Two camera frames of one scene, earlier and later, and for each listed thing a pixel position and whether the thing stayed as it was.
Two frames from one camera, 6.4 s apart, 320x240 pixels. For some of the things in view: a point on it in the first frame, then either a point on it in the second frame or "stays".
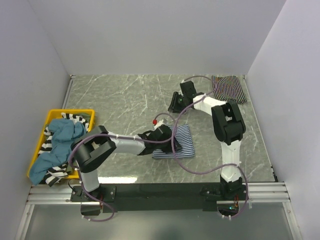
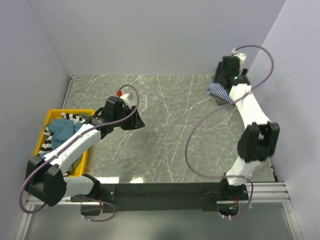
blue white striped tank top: x=183 y=138 to x=217 y=89
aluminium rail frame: x=259 y=193 stays
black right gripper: x=173 y=104 to x=218 y=72
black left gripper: x=167 y=149 to x=135 y=122
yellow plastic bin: x=74 y=173 stays
